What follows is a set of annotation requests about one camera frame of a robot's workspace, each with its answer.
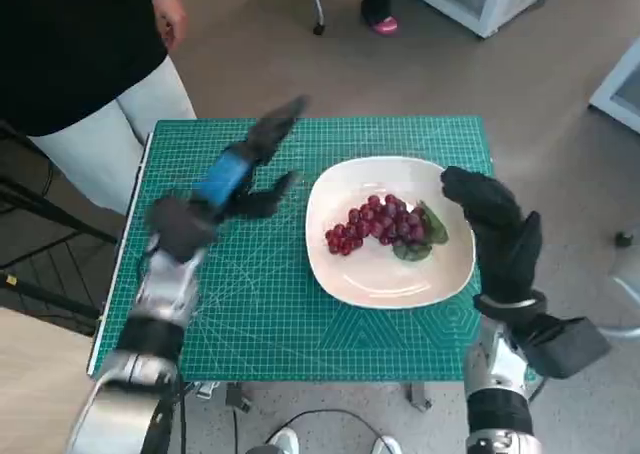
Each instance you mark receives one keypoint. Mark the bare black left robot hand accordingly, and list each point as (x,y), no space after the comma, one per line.
(227,174)

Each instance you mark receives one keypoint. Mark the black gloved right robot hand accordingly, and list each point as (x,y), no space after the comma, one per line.
(492,214)

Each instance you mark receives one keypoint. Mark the red toy grape bunch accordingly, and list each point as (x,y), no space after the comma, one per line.
(385,224)

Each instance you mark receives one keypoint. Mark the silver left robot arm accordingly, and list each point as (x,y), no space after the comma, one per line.
(165,284)

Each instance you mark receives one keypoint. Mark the white plate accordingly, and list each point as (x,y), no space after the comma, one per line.
(390,279)

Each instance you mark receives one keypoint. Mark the green cutting mat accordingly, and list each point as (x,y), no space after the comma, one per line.
(260,299)

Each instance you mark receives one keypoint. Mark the white glass-front cabinet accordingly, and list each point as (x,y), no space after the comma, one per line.
(622,89)

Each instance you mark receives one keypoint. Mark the black metal rack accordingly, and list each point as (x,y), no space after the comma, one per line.
(30,199)

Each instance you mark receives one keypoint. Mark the person standing by table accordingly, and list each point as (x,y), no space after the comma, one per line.
(65,39)

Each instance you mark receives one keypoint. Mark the white robot foot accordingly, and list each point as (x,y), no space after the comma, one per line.
(286,441)
(387,445)

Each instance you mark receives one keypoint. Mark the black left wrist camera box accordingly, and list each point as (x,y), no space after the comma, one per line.
(180,229)

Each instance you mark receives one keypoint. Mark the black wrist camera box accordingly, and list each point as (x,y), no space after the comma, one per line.
(570,346)
(180,229)

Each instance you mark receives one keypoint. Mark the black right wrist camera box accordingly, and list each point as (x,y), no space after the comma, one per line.
(570,346)

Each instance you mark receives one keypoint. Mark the grey rolling frame with casters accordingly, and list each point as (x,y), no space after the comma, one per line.
(317,4)

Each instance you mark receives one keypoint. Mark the metal table bracket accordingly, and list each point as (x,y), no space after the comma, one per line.
(419,396)
(232,396)

